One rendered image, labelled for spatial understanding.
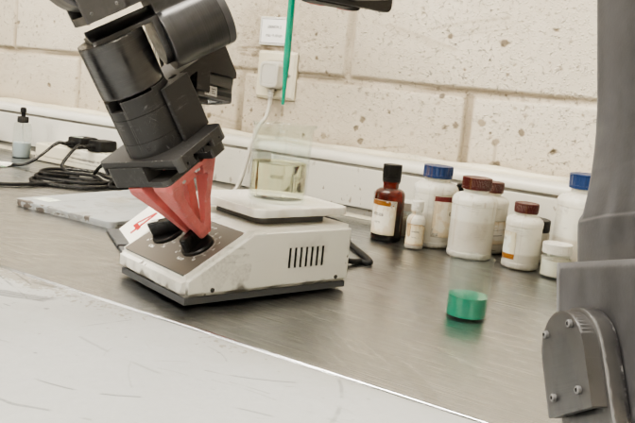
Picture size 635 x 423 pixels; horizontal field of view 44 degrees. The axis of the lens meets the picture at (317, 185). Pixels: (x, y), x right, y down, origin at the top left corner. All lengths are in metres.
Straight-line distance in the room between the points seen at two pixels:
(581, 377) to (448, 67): 1.01
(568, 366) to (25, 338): 0.44
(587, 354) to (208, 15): 0.48
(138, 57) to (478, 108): 0.70
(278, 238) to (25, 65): 1.26
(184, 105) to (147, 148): 0.05
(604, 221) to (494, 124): 0.93
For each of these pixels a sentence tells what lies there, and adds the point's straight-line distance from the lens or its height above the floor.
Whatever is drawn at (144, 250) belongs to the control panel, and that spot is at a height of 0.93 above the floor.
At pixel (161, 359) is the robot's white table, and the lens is 0.60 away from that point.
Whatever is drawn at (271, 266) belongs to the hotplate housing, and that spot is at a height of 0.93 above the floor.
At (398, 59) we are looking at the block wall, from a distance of 1.31.
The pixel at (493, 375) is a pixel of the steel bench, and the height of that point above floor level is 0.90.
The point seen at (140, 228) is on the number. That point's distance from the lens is 0.98.
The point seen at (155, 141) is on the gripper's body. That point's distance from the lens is 0.69.
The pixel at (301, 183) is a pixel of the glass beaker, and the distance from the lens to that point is 0.80.
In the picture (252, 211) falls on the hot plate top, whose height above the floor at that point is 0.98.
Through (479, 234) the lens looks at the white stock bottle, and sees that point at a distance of 1.06.
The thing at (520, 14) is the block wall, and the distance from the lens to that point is 1.24.
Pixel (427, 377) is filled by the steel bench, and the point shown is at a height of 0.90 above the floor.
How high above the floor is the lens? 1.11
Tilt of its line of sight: 7 degrees down
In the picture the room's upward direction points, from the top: 6 degrees clockwise
